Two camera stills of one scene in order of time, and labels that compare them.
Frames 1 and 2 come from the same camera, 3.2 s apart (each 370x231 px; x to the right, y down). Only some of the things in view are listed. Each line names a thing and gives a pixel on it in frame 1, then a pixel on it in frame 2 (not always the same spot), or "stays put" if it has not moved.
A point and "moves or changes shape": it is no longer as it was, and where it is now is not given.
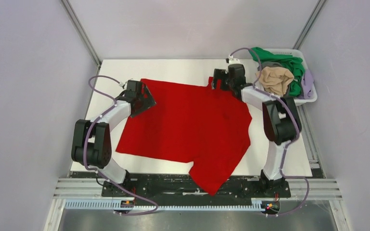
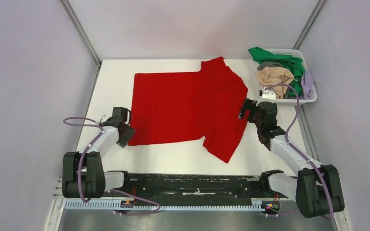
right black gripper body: x=230 y=83 → x=258 y=123
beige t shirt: x=274 y=79 stays put
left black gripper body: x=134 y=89 → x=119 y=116
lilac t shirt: x=308 y=85 stays put
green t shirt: x=295 y=64 stays put
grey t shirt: x=269 y=64 stays put
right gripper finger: x=220 y=74 → x=251 y=106
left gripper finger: x=139 y=106 → x=125 y=134
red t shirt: x=208 y=127 moves or changes shape
